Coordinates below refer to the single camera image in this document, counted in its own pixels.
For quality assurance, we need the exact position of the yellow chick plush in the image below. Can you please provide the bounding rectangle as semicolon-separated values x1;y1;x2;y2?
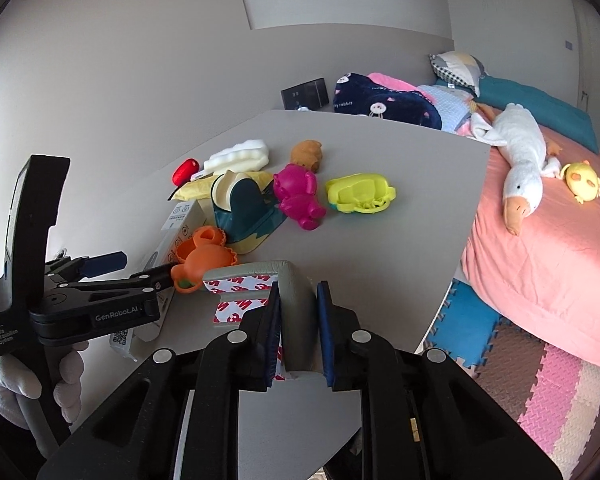
560;160;600;205

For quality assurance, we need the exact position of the yellow-green plastic toy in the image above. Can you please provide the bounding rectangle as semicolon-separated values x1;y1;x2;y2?
325;172;397;215

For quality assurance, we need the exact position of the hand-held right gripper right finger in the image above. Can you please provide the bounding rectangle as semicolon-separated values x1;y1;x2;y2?
316;280;563;480

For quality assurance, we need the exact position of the clear labelled plastic bag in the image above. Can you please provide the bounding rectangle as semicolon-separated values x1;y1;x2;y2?
109;327;166;361

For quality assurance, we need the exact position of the brown toy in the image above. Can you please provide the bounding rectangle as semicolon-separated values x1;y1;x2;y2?
290;140;323;173

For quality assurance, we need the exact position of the orange plastic toy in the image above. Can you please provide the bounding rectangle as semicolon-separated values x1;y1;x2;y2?
171;226;237;295

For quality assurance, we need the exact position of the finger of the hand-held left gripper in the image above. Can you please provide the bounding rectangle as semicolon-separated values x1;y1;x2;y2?
62;262;178;307
45;251;128;281

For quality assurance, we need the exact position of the white goose plush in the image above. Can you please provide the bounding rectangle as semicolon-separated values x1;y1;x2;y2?
470;102;563;236

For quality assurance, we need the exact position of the white cardboard box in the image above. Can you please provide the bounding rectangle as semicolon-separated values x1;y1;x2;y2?
140;199;207;281

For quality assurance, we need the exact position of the teal pillow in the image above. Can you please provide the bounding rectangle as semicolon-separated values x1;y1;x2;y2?
477;75;600;155

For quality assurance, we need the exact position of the magenta pig toy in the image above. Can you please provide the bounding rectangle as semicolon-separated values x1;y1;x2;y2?
272;163;327;232

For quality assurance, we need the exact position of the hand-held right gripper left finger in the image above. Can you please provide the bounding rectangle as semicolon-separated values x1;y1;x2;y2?
37;282;283;480

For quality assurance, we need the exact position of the patterned pillow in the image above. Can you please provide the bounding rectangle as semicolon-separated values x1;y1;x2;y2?
428;51;488;97

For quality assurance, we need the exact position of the bed with pink sheet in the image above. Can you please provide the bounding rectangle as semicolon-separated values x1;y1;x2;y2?
460;125;600;371

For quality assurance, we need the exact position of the light blue blanket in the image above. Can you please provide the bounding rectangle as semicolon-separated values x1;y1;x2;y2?
417;84;473;133

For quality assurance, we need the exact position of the small red toy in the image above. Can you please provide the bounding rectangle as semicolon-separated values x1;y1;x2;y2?
169;158;201;196

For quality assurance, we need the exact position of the teal and yellow wrapper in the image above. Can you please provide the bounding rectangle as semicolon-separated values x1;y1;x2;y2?
214;207;287;254

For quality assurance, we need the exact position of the navy printed blanket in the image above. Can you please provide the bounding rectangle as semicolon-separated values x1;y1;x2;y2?
332;73;443;131

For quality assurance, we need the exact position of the person's left hand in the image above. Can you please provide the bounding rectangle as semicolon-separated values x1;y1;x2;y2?
0;340;90;456

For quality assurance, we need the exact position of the pink cloth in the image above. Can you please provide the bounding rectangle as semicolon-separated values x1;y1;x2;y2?
367;72;421;92

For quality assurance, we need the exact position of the foam puzzle floor mat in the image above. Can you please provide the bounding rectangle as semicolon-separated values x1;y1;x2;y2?
422;280;600;480

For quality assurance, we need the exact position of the yellow snack wrapper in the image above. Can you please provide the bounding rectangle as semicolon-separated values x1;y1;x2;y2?
172;170;276;202

